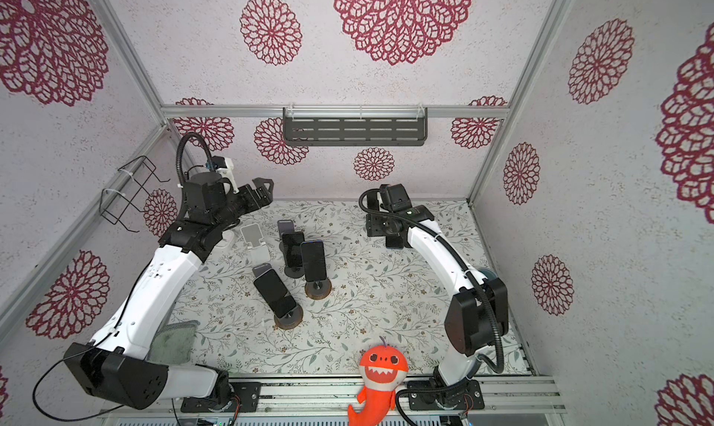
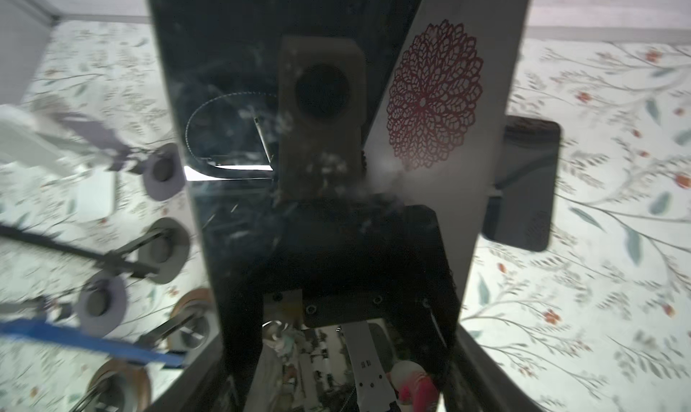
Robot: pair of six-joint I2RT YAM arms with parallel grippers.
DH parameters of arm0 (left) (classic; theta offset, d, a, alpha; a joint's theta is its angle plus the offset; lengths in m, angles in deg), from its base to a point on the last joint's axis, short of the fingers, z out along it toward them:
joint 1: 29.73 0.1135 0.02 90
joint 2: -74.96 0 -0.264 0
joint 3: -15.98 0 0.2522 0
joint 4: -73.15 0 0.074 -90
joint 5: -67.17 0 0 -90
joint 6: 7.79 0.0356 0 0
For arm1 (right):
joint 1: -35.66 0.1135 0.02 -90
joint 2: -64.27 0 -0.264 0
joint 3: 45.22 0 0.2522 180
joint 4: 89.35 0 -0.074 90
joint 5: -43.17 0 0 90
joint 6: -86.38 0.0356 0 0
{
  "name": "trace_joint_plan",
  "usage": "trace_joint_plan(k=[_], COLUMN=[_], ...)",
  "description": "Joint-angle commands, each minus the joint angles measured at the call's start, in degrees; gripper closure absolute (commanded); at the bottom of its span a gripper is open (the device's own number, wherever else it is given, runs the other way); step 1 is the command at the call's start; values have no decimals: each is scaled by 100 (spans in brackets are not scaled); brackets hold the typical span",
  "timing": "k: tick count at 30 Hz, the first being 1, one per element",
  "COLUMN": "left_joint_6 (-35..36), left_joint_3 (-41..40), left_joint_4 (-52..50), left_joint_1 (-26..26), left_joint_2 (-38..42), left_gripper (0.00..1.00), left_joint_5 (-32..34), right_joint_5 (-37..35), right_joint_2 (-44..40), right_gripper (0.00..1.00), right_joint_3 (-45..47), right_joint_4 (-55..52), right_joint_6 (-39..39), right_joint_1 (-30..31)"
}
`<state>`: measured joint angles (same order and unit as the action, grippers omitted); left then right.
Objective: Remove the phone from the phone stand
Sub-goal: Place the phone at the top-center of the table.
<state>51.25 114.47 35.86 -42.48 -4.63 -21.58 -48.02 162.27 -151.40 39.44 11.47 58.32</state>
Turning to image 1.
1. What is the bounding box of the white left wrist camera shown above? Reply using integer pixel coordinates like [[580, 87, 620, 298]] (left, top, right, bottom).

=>
[[211, 156, 237, 193]]

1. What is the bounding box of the round stand base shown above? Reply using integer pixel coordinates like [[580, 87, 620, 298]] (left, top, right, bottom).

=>
[[274, 305, 304, 330], [304, 279, 332, 301]]

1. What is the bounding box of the middle round stand base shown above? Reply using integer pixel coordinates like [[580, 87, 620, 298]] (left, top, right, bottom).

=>
[[304, 279, 332, 301]]

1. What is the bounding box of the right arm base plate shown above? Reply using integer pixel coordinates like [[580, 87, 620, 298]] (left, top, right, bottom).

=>
[[406, 379, 485, 411]]

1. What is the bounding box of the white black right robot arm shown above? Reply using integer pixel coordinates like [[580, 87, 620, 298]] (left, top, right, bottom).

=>
[[358, 184, 509, 388]]

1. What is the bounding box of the green cloth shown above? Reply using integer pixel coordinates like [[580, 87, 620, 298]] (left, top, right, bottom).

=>
[[147, 321, 200, 366]]

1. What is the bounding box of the red shark plush toy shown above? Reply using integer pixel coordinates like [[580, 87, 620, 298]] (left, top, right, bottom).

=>
[[348, 338, 409, 426]]

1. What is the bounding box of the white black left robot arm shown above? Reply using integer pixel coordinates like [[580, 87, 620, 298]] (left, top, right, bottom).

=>
[[63, 171, 274, 409]]

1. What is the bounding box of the phone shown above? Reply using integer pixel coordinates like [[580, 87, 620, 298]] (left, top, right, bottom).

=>
[[254, 269, 298, 318], [281, 232, 305, 268], [300, 240, 327, 283]]

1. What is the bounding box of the front round stand base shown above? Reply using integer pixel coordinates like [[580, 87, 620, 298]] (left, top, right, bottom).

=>
[[274, 305, 304, 330]]

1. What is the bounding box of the grey wall shelf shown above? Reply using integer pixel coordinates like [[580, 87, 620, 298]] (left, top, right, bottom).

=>
[[282, 108, 429, 147]]

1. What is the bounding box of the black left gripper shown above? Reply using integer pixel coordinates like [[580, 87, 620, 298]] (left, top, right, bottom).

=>
[[216, 177, 274, 233]]

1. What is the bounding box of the black wire wall rack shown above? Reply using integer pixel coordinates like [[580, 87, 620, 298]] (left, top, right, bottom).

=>
[[98, 156, 170, 234]]

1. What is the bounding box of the grey empty phone stand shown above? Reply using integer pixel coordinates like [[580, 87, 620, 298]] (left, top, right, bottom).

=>
[[252, 263, 273, 278]]

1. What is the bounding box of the teal ceramic cup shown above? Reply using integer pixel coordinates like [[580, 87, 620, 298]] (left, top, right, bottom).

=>
[[477, 267, 498, 280]]

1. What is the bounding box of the white empty phone stand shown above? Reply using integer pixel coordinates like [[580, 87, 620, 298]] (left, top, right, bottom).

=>
[[241, 223, 271, 266]]

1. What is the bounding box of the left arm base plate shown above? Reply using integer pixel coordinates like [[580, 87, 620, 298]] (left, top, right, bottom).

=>
[[178, 381, 262, 413]]

